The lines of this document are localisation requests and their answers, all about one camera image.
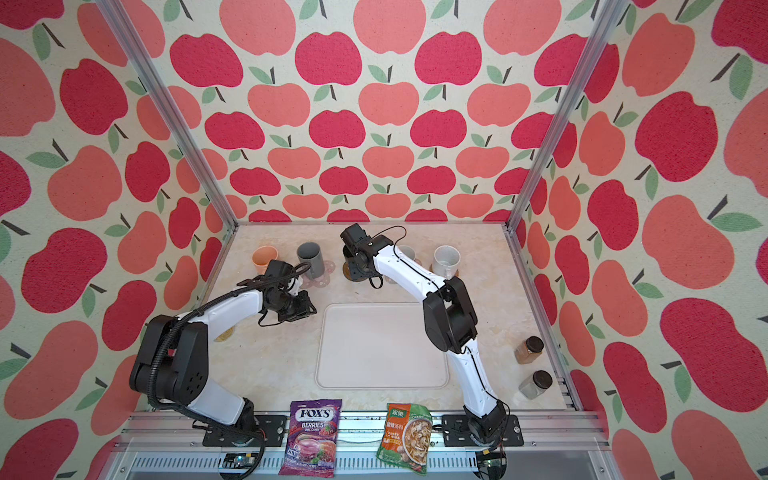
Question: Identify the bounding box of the pink flower coaster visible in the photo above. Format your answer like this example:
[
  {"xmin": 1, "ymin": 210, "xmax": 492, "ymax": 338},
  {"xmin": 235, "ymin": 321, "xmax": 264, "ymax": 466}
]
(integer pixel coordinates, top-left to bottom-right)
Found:
[
  {"xmin": 301, "ymin": 261, "xmax": 335, "ymax": 288},
  {"xmin": 383, "ymin": 257, "xmax": 423, "ymax": 284}
]

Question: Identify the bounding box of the grey mug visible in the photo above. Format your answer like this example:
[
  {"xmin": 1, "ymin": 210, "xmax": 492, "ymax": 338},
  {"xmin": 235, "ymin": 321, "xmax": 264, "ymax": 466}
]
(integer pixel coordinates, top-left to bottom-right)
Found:
[{"xmin": 296, "ymin": 242, "xmax": 325, "ymax": 280}]

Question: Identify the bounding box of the orange mug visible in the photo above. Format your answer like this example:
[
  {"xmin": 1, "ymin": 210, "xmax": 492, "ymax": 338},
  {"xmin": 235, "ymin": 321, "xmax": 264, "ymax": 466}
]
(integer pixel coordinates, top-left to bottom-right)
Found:
[{"xmin": 251, "ymin": 245, "xmax": 279, "ymax": 274}]

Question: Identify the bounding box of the rattan woven round coaster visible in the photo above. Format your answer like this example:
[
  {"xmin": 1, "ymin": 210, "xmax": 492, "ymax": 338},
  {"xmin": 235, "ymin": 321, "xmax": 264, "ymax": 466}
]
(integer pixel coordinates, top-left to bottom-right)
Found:
[{"xmin": 429, "ymin": 264, "xmax": 458, "ymax": 278}]

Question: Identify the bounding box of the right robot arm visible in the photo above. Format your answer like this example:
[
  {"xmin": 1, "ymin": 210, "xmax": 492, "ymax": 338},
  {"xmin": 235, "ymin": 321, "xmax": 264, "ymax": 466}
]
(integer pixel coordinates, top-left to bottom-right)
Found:
[{"xmin": 343, "ymin": 237, "xmax": 508, "ymax": 446}]

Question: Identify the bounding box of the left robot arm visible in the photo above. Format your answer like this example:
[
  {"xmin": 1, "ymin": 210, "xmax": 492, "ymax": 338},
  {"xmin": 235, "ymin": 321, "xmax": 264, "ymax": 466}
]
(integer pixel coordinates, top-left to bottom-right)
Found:
[{"xmin": 129, "ymin": 286, "xmax": 317, "ymax": 436}]

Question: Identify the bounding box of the translucent plastic tray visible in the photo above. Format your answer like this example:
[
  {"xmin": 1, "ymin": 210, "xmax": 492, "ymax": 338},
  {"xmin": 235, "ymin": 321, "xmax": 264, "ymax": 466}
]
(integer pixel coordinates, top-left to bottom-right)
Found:
[{"xmin": 315, "ymin": 303, "xmax": 450, "ymax": 390}]

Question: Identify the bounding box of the purple Fox's candy bag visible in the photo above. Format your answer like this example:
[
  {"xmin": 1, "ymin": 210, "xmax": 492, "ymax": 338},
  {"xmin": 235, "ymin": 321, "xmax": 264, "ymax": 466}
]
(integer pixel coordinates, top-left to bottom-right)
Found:
[{"xmin": 279, "ymin": 399, "xmax": 342, "ymax": 479}]

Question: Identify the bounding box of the green snack bag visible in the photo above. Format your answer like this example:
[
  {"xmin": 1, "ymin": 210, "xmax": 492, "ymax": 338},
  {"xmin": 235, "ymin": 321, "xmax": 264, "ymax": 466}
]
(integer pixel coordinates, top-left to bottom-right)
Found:
[{"xmin": 376, "ymin": 403, "xmax": 433, "ymax": 475}]

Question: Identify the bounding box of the brown spice jar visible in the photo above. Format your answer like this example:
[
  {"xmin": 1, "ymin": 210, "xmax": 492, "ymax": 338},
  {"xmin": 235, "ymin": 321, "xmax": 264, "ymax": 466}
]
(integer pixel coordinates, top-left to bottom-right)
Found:
[{"xmin": 514, "ymin": 336, "xmax": 544, "ymax": 364}]

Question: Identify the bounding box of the clear jar black lid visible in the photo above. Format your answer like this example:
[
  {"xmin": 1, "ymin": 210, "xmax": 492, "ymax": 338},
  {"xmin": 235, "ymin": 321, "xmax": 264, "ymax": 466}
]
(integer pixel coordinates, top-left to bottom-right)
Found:
[{"xmin": 519, "ymin": 370, "xmax": 553, "ymax": 400}]

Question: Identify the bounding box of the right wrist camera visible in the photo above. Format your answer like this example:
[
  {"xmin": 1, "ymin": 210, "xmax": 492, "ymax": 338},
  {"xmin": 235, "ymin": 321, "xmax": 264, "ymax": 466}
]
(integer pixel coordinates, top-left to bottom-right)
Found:
[{"xmin": 340, "ymin": 223, "xmax": 372, "ymax": 252}]

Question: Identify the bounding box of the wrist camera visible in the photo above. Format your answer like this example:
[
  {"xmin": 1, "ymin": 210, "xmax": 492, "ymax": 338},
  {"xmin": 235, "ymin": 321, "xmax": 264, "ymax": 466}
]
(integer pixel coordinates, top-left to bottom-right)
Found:
[
  {"xmin": 264, "ymin": 260, "xmax": 295, "ymax": 288},
  {"xmin": 340, "ymin": 223, "xmax": 372, "ymax": 252}
]

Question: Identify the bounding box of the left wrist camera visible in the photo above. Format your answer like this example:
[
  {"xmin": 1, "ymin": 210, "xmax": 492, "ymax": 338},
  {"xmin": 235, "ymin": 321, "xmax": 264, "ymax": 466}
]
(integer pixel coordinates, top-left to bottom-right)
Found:
[{"xmin": 264, "ymin": 260, "xmax": 295, "ymax": 288}]

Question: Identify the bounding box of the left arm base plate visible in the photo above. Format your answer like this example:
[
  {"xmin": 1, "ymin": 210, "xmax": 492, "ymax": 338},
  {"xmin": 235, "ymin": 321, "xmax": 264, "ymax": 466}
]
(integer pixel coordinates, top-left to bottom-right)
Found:
[{"xmin": 202, "ymin": 414, "xmax": 288, "ymax": 448}]

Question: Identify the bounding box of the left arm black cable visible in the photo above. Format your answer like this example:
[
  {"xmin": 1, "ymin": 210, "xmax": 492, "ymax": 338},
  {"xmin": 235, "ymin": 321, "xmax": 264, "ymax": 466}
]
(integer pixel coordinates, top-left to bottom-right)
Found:
[{"xmin": 146, "ymin": 262, "xmax": 313, "ymax": 480}]

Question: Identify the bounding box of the front aluminium frame rail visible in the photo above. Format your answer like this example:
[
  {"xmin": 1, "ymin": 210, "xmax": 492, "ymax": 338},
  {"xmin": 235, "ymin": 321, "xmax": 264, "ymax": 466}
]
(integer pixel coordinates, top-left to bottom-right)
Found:
[{"xmin": 97, "ymin": 410, "xmax": 622, "ymax": 479}]

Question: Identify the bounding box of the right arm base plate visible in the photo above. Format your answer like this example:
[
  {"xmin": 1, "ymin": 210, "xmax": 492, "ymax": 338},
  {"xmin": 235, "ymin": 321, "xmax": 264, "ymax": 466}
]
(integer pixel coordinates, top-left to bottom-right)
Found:
[{"xmin": 441, "ymin": 414, "xmax": 525, "ymax": 447}]

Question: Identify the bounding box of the right aluminium frame post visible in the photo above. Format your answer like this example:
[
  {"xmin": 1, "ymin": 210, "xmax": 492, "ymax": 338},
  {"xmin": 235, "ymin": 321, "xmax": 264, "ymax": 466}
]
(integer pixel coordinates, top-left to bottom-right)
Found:
[{"xmin": 505, "ymin": 1, "xmax": 630, "ymax": 234}]

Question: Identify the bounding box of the aluminium frame post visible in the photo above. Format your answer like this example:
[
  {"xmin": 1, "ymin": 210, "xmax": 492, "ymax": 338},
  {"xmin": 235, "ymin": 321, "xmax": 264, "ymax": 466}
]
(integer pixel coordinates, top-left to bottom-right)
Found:
[
  {"xmin": 505, "ymin": 1, "xmax": 630, "ymax": 234},
  {"xmin": 96, "ymin": 1, "xmax": 239, "ymax": 232}
]

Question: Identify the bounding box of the left aluminium frame post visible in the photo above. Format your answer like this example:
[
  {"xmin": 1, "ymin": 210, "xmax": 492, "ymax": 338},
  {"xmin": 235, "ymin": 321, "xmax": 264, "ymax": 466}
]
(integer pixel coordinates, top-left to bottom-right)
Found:
[{"xmin": 96, "ymin": 1, "xmax": 239, "ymax": 232}]

